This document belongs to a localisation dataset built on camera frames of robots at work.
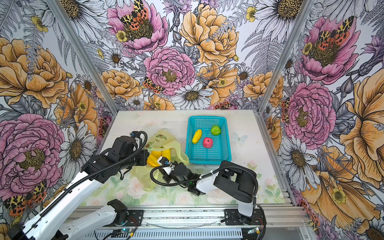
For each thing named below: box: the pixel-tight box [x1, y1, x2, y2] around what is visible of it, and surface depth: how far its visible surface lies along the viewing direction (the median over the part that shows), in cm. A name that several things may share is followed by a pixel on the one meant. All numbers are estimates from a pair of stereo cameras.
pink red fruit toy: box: [203, 137, 213, 149], surface depth 99 cm
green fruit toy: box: [211, 125, 221, 136], surface depth 104 cm
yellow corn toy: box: [192, 129, 202, 144], surface depth 104 cm
